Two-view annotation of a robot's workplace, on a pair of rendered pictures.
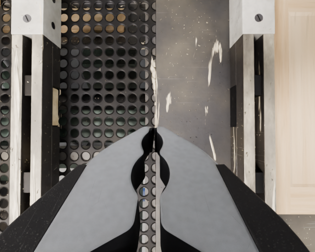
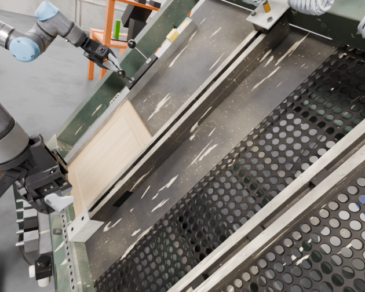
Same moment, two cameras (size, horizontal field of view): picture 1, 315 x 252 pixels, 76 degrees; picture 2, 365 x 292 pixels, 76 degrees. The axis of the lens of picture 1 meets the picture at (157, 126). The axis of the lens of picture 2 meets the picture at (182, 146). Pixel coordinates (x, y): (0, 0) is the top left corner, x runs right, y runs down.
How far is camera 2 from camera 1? 0.59 m
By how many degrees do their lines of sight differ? 43
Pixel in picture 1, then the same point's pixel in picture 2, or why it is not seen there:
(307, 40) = (91, 193)
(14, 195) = (207, 284)
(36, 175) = (188, 277)
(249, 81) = (103, 201)
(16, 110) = not seen: outside the picture
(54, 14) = not seen: outside the picture
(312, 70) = (99, 181)
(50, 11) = not seen: outside the picture
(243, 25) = (86, 222)
